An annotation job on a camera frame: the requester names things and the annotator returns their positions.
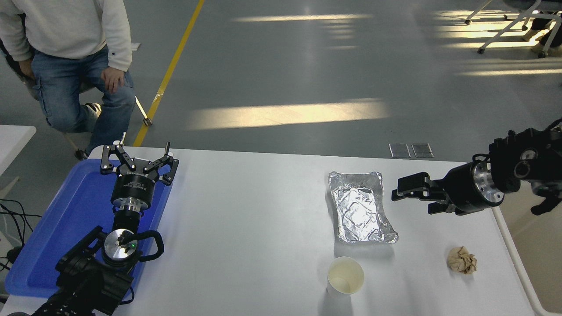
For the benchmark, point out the large pale bin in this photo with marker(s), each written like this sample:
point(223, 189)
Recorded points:
point(535, 263)

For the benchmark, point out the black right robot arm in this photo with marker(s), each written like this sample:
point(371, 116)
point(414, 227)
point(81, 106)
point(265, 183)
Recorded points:
point(535, 158)

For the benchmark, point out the blue plastic tray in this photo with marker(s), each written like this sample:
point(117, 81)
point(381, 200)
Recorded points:
point(66, 219)

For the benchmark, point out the crumpled tan paper ball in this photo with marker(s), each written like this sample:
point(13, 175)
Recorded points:
point(462, 260)

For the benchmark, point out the white frame wheeled chair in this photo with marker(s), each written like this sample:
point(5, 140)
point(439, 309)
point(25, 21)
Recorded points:
point(505, 33)

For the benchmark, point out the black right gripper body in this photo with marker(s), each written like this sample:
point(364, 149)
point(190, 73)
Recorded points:
point(461, 191)

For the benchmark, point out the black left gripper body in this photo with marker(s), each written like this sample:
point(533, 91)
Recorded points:
point(133, 184)

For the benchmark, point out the white paper cup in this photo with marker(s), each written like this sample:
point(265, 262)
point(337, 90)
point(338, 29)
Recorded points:
point(347, 274)

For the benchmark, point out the white side table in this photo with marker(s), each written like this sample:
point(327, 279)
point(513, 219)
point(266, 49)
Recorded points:
point(13, 140)

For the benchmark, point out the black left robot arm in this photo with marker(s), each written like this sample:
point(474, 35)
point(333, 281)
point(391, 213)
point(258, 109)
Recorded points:
point(88, 281)

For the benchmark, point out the metal floor socket plate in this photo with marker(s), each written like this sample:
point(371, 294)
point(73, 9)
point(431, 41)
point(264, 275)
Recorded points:
point(422, 150)
point(400, 150)

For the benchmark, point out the seated person's left hand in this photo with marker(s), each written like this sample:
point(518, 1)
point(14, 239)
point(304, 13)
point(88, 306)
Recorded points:
point(113, 80)

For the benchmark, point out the person beside wheeled chair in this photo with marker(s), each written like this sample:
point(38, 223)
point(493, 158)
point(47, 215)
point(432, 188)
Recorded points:
point(549, 37)

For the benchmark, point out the silver foil tray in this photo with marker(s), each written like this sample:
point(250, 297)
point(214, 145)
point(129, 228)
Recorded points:
point(360, 210)

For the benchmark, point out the seated person's right hand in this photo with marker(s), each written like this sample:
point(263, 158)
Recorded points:
point(27, 69)

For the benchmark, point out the seated person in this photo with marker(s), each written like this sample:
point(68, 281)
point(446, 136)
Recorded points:
point(66, 26)

